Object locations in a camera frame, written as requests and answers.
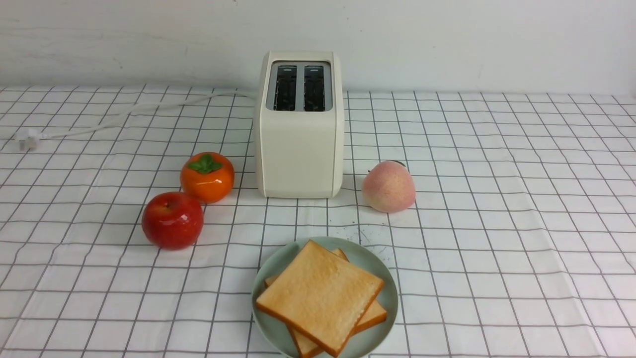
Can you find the light green plate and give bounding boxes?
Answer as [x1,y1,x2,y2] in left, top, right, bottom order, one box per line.
[251,237,398,358]

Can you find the cream white toaster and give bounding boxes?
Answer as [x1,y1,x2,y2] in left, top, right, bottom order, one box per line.
[253,51,345,199]

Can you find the toast slice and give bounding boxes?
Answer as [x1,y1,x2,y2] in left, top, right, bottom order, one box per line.
[255,240,386,358]
[264,248,388,358]

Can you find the white checkered tablecloth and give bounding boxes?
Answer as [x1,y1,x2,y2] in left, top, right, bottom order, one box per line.
[0,85,636,358]

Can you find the pink peach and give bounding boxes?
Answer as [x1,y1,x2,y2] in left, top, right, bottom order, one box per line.
[361,160,416,213]

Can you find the orange persimmon with green leaf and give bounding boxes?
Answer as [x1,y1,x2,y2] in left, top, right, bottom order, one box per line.
[180,152,236,204]

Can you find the white power cord with plug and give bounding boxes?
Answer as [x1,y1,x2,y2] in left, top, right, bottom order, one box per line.
[15,90,257,152]

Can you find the red apple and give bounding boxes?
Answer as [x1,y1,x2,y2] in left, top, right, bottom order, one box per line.
[141,192,204,250]

